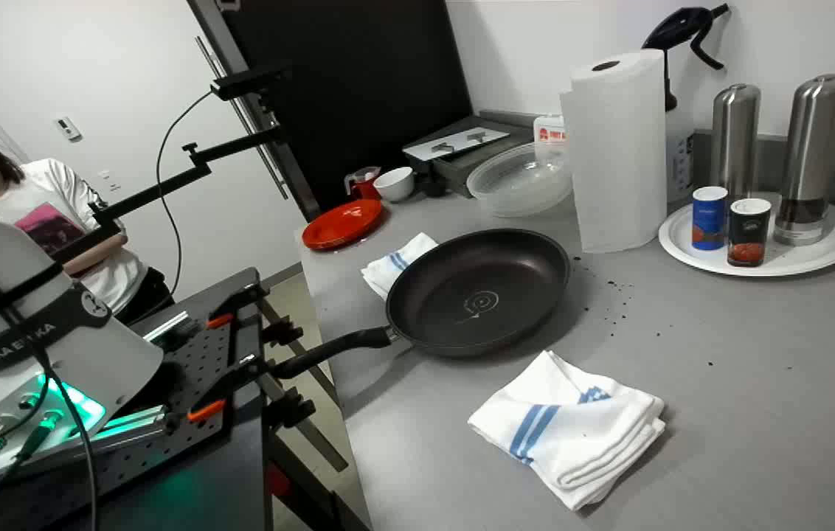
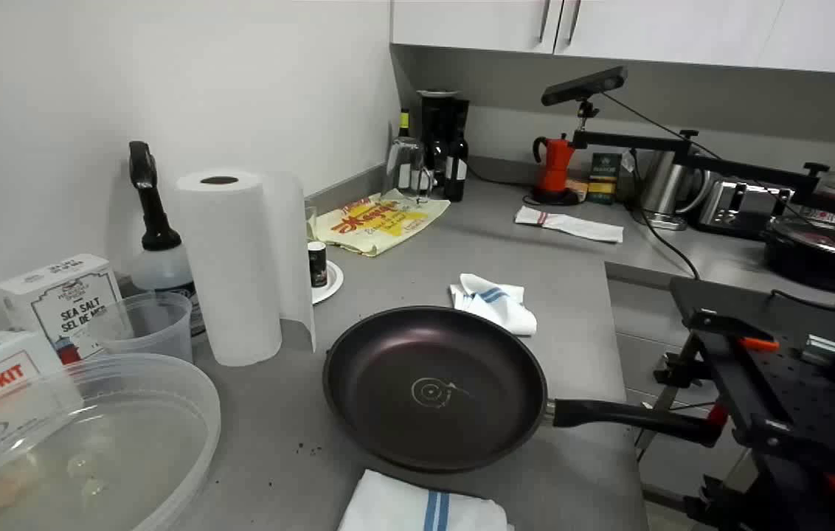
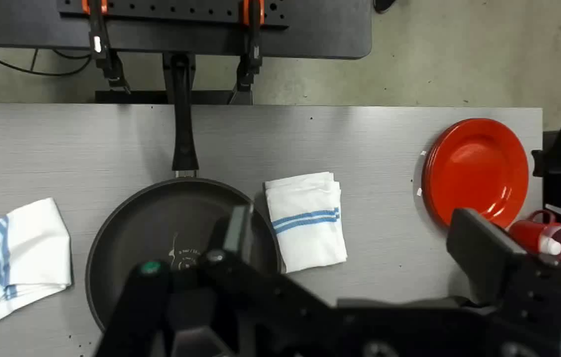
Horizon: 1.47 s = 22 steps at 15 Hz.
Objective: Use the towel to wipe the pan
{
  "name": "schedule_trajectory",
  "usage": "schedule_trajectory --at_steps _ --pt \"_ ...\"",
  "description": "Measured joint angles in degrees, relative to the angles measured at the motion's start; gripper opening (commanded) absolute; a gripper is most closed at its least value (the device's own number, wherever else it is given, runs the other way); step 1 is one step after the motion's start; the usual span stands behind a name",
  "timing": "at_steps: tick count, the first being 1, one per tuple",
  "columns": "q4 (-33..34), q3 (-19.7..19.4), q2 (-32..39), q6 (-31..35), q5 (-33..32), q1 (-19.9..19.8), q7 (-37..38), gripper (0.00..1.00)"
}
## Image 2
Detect white towel with blue stripe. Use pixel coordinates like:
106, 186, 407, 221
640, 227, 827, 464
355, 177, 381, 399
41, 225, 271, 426
336, 467, 516, 531
446, 273, 541, 340

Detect dark nonstick frying pan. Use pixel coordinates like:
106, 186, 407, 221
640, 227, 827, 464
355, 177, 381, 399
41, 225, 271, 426
321, 304, 736, 479

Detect white paper towel roll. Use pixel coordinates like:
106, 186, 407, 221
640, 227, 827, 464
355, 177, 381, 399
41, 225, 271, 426
173, 169, 321, 368

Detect yellow printed bag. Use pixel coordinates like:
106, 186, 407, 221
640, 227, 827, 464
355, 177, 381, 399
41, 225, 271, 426
306, 186, 455, 259

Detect round white plate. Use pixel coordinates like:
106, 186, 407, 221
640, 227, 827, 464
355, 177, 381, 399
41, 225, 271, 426
306, 258, 349, 308

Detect small clear bottle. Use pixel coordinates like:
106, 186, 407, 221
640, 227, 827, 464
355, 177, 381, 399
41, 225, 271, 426
384, 110, 436, 196

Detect spice jar with dark label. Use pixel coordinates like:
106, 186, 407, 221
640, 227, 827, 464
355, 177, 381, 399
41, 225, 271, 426
305, 240, 331, 292

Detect dark glass bottle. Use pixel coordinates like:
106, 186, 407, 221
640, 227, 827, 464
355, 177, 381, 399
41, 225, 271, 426
443, 135, 473, 203

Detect black coffee maker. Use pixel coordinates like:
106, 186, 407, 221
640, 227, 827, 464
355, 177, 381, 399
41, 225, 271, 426
411, 87, 473, 202

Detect folded white cloth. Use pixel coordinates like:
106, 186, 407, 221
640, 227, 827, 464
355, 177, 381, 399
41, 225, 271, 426
514, 203, 629, 249

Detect red moka pot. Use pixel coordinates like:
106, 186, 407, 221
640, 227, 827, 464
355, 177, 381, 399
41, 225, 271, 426
532, 130, 582, 208

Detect dark yellow box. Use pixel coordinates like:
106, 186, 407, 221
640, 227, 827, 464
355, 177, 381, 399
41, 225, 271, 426
587, 152, 625, 203

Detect stainless steel kettle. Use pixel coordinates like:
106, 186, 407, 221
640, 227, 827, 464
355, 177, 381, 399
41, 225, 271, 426
638, 152, 713, 225

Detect small clear plastic tub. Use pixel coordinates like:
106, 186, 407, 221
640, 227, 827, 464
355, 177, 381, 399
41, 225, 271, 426
103, 289, 197, 367

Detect spray bottle with black trigger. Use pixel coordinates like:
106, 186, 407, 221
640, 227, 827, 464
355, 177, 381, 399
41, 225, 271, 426
125, 138, 197, 298

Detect stainless steel toaster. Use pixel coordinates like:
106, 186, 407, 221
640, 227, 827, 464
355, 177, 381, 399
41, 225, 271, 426
699, 174, 798, 240

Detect large clear plastic bowl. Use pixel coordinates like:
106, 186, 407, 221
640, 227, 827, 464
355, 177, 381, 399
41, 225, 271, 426
0, 351, 224, 531

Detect white sea salt box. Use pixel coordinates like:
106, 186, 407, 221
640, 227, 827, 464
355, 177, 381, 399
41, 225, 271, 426
0, 250, 137, 367

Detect black round cooking appliance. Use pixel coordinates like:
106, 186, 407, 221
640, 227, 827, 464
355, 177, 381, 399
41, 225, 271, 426
764, 209, 835, 296

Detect black stereo camera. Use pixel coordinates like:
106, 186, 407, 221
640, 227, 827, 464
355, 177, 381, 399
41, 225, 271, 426
541, 66, 631, 110

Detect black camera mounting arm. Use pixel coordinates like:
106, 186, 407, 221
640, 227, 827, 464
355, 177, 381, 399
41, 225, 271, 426
572, 97, 835, 225

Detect white wall cabinet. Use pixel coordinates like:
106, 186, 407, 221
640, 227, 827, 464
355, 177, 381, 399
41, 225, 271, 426
389, 0, 835, 79

